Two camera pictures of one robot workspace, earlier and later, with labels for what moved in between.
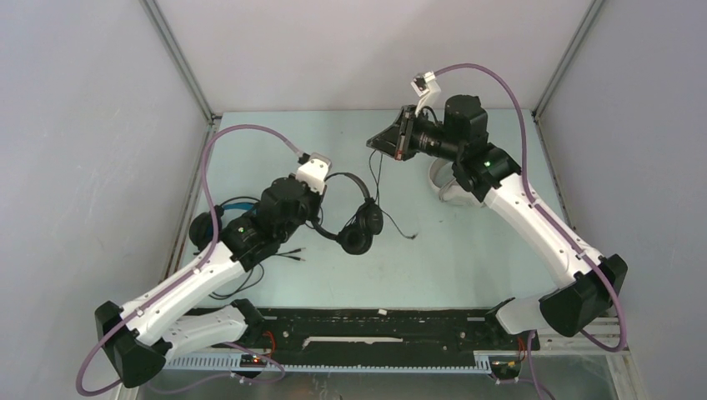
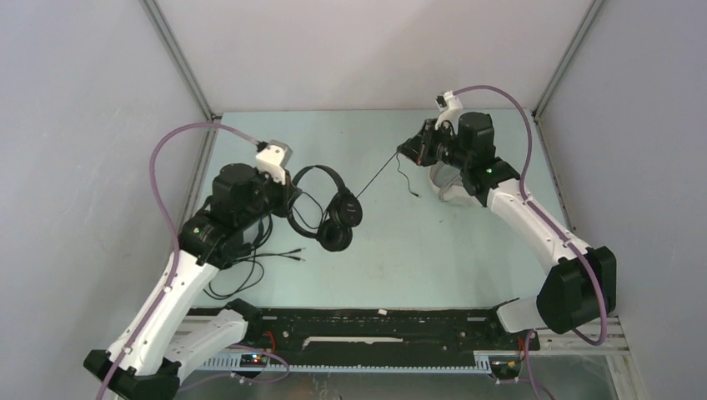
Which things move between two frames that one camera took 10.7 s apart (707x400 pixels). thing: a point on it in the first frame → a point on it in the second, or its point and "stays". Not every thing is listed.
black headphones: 366,222 → 344,213
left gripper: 318,200 → 288,193
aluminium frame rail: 212,119 stays
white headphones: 443,178 stays
